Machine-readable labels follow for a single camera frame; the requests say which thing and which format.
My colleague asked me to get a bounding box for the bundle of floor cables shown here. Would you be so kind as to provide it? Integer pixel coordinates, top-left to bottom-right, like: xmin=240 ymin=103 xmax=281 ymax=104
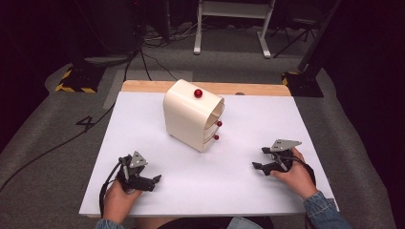
xmin=142 ymin=22 xmax=204 ymax=49

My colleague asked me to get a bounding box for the person's left hand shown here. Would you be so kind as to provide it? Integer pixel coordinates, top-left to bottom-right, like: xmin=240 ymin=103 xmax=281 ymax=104
xmin=102 ymin=179 xmax=143 ymax=225

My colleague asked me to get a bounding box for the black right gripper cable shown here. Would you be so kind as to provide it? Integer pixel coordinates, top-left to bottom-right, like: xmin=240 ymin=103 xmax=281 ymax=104
xmin=285 ymin=156 xmax=317 ymax=187

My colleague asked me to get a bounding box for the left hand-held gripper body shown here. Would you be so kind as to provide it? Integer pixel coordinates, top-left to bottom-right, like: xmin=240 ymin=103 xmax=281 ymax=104
xmin=116 ymin=151 xmax=158 ymax=194

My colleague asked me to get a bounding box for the black slanted stand pole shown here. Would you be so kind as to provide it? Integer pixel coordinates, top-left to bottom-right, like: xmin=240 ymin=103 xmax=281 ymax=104
xmin=297 ymin=0 xmax=344 ymax=73

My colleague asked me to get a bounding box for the black tripod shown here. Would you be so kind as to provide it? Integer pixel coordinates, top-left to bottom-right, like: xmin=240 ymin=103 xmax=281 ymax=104
xmin=272 ymin=17 xmax=320 ymax=59

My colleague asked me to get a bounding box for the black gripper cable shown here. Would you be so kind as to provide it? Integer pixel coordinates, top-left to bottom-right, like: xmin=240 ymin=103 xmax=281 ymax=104
xmin=285 ymin=156 xmax=317 ymax=187
xmin=98 ymin=157 xmax=124 ymax=219

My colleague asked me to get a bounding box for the long black floor cable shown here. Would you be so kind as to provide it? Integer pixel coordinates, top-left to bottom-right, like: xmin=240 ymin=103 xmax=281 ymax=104
xmin=0 ymin=102 xmax=117 ymax=193

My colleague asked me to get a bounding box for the black striped stand base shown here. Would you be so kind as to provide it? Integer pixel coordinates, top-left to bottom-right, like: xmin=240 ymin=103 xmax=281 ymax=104
xmin=281 ymin=70 xmax=325 ymax=98
xmin=53 ymin=64 xmax=105 ymax=94

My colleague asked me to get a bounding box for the person's right hand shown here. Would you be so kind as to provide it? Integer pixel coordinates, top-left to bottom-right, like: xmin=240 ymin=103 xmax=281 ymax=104
xmin=269 ymin=147 xmax=319 ymax=200

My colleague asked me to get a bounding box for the cream mini drawer cabinet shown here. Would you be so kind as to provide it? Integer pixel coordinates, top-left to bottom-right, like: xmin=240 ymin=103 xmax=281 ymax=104
xmin=162 ymin=78 xmax=225 ymax=154

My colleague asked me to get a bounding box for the white desk frame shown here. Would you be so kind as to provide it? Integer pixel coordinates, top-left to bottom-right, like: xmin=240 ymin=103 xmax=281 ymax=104
xmin=193 ymin=0 xmax=277 ymax=59

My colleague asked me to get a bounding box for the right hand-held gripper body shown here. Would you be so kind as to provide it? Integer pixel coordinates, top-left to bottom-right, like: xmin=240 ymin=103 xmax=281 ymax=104
xmin=267 ymin=138 xmax=303 ymax=175

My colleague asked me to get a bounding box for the thin black floor cable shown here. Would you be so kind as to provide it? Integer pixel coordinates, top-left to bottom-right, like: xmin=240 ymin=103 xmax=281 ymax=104
xmin=139 ymin=51 xmax=180 ymax=82

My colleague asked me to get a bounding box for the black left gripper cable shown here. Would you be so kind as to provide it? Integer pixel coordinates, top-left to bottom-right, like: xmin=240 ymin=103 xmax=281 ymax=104
xmin=98 ymin=157 xmax=124 ymax=219

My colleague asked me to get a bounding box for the white table mat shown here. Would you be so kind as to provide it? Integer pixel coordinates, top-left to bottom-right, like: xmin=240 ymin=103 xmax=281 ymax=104
xmin=78 ymin=91 xmax=339 ymax=218

